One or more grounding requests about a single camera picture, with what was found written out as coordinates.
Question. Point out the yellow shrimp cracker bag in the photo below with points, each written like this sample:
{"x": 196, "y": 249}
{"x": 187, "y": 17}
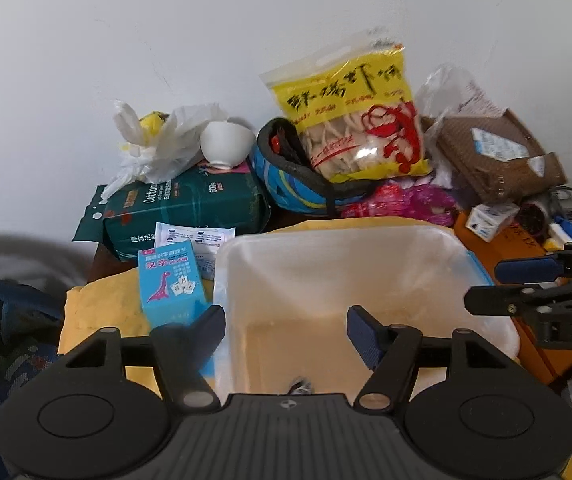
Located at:
{"x": 353, "y": 109}

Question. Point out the light blue card box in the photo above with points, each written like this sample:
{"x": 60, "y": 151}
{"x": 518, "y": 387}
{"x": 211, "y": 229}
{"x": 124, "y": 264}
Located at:
{"x": 171, "y": 290}

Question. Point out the yellow cloth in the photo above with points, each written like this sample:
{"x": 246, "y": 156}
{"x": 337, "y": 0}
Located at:
{"x": 113, "y": 299}

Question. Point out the white sachet packet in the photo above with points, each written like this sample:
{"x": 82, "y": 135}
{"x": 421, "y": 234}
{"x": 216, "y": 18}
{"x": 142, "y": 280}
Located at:
{"x": 206, "y": 243}

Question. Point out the orange cardboard box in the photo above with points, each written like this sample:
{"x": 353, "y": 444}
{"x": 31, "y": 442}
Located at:
{"x": 513, "y": 255}

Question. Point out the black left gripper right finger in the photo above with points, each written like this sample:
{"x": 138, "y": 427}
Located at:
{"x": 394, "y": 354}

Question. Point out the clear plastic bag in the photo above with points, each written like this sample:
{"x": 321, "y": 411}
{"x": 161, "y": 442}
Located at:
{"x": 451, "y": 91}

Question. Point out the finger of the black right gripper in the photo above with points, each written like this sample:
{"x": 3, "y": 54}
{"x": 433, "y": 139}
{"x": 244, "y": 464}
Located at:
{"x": 513, "y": 299}
{"x": 547, "y": 268}

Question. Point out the white plastic storage bin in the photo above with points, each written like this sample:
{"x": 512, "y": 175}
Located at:
{"x": 286, "y": 296}

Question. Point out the small white milk carton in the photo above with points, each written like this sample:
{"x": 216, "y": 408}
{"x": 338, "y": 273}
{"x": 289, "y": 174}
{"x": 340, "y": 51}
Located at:
{"x": 486, "y": 221}

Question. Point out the blue black helmet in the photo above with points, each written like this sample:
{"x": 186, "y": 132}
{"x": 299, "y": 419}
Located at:
{"x": 279, "y": 161}

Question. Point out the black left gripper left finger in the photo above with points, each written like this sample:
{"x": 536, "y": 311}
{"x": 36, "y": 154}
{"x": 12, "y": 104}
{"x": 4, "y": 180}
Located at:
{"x": 177, "y": 353}

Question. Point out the dark green tissue pack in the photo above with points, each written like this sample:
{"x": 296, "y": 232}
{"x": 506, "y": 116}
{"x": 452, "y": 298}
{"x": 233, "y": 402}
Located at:
{"x": 125, "y": 222}

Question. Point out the magenta plastic bag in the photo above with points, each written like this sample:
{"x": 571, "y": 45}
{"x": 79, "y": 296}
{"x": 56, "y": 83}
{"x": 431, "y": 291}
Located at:
{"x": 424, "y": 202}

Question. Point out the white plastic bag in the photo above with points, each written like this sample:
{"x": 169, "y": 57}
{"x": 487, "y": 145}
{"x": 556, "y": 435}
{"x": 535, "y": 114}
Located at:
{"x": 158, "y": 147}

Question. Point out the white ceramic bowl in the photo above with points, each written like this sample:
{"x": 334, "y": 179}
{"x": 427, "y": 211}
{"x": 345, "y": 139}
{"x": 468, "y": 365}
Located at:
{"x": 226, "y": 144}

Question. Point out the brown cardboard parcel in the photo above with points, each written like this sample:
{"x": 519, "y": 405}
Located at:
{"x": 492, "y": 160}

